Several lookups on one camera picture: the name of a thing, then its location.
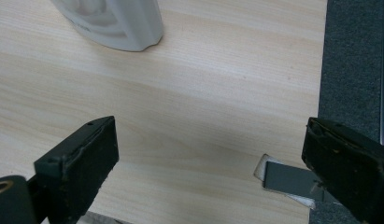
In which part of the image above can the grey metal bracket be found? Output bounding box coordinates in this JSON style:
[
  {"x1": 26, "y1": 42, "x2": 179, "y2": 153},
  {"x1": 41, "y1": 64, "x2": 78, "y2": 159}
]
[{"x1": 253, "y1": 153, "x2": 340, "y2": 210}]

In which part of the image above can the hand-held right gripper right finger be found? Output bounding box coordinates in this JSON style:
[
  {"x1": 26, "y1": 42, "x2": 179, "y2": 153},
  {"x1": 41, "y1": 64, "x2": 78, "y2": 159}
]
[{"x1": 301, "y1": 117, "x2": 384, "y2": 224}]

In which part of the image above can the white plastic appliance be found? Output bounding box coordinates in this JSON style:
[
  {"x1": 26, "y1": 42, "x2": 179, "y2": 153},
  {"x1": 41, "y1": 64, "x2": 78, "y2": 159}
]
[{"x1": 50, "y1": 0, "x2": 164, "y2": 52}]

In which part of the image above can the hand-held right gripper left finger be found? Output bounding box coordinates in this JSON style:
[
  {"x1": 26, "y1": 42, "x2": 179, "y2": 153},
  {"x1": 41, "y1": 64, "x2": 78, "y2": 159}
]
[{"x1": 27, "y1": 115, "x2": 121, "y2": 224}]

